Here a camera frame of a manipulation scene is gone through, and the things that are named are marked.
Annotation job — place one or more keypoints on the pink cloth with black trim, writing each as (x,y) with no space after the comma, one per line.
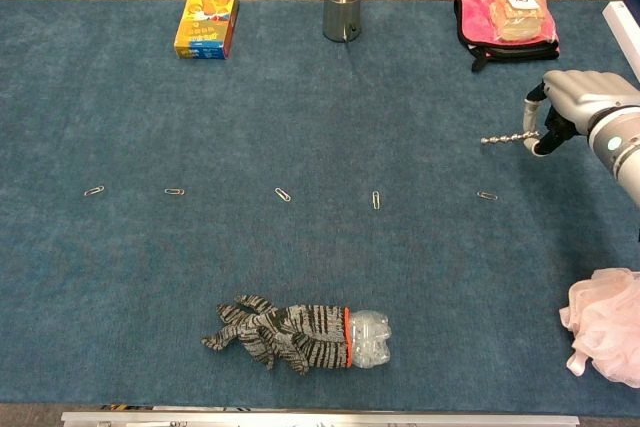
(470,22)

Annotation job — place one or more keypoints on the stainless steel cup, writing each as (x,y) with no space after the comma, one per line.
(342,12)

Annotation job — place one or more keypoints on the yellow cardboard box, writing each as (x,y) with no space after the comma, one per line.
(205,24)

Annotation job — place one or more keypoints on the white flat box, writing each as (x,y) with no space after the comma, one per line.
(622,32)

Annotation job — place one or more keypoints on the aluminium rail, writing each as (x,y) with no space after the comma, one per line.
(320,419)

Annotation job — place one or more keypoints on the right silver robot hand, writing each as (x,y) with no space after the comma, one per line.
(575,92)

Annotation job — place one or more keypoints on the metal drill bit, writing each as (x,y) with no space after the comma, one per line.
(510,138)

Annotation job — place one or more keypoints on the clear plastic bottle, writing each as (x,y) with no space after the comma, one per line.
(370,342)

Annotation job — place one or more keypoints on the pink mesh bath pouf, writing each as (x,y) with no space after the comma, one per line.
(605,327)

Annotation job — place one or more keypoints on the blue carpet table cover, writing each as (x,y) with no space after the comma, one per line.
(320,147)

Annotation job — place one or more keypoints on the paperclip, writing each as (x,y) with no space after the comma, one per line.
(94,190)
(375,199)
(174,191)
(282,194)
(487,195)

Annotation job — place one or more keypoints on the grey black striped glove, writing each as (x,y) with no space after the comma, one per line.
(285,337)

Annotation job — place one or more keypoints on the clear bag of snacks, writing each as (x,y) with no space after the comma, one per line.
(517,12)

